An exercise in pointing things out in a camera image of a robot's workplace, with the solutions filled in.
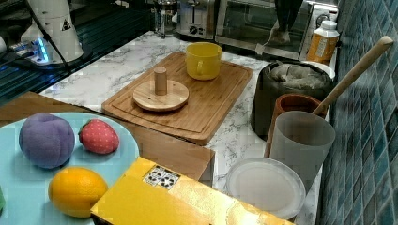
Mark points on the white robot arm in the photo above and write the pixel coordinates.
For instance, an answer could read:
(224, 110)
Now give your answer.
(52, 33)

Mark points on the black canister of tea bags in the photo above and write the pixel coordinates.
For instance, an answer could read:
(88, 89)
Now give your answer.
(285, 77)

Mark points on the bamboo cutting board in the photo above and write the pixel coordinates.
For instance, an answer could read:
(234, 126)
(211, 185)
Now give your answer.
(208, 104)

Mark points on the round wooden lid with knob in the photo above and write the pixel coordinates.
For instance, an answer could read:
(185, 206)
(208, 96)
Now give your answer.
(161, 94)

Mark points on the yellow ceramic mug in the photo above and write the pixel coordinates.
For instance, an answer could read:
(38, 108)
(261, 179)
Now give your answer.
(203, 60)

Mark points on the terracotta utensil holder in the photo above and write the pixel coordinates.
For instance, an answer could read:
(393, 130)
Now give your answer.
(287, 103)

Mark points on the stainless steel two-slot toaster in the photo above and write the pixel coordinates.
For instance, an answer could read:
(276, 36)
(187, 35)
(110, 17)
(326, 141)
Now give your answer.
(197, 18)

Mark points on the yellow cereal box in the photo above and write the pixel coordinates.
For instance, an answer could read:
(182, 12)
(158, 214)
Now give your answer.
(149, 194)

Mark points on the clear cereal jar white lid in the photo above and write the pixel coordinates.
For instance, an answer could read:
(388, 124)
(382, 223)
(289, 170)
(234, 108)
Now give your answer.
(268, 185)

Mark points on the red plush strawberry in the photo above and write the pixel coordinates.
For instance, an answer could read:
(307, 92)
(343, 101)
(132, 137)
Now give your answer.
(98, 137)

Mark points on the frosted translucent cup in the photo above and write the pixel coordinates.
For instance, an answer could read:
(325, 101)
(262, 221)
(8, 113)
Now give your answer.
(301, 140)

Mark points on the chrome glass french press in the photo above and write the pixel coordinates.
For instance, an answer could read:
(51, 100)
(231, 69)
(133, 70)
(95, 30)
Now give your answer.
(165, 17)

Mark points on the stainless steel toaster oven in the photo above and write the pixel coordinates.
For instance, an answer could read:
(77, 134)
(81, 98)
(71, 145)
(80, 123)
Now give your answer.
(246, 24)

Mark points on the orange juice bottle white cap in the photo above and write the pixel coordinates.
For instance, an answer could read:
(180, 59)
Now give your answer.
(323, 43)

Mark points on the yellow toy lemon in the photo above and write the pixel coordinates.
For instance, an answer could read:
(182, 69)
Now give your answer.
(74, 191)

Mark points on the purple plush plum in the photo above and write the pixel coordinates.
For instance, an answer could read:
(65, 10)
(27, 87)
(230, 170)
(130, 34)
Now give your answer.
(46, 140)

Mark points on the wooden spoon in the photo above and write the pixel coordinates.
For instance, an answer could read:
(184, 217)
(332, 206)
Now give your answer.
(370, 57)

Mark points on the light blue plate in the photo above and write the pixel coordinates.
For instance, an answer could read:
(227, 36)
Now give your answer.
(25, 185)

